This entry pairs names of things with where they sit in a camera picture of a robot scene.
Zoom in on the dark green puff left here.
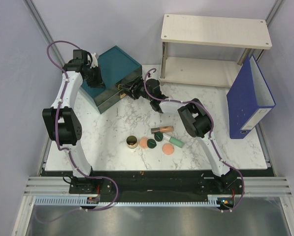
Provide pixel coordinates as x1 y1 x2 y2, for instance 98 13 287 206
147 139 157 148

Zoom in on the blue lever arch binder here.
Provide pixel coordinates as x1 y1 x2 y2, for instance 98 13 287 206
227 56 276 139

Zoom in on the teal drawer organizer box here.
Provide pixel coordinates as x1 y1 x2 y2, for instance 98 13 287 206
81 46 142 111

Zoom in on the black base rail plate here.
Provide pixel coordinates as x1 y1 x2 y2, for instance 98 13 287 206
69 176 243 195

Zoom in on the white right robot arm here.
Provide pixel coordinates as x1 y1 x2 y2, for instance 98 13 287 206
118 78 236 194

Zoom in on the dark green puff right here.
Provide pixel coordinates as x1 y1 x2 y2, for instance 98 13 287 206
154 132 163 142

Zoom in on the peach sponge left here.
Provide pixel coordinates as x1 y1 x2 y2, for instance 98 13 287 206
139 137 149 149

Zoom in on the peach sponge right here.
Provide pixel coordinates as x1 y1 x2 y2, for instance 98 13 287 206
162 144 174 155

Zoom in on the light blue cable duct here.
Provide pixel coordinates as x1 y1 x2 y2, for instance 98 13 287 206
34 195 232 207

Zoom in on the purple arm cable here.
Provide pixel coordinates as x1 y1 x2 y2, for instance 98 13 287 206
143 68 246 213
34 40 119 224

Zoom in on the peach sponge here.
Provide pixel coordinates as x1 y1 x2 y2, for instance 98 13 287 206
162 144 174 155
139 137 149 149

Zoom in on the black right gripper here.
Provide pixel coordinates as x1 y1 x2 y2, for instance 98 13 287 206
120 76 153 102

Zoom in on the mint green tube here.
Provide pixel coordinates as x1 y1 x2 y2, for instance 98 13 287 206
163 133 184 148

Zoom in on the dark green puff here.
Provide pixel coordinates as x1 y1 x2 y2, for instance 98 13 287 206
147 139 157 148
154 132 163 142

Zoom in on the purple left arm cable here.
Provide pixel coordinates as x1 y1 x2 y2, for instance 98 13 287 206
34 40 119 224

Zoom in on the gold round jar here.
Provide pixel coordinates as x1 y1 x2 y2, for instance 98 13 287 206
126 135 138 149

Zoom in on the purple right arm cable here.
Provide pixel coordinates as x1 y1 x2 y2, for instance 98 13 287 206
143 68 246 213

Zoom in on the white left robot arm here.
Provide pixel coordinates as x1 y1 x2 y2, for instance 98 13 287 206
42 49 105 194

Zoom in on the beige two-tier shelf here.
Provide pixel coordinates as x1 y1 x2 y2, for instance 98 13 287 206
160 14 272 88

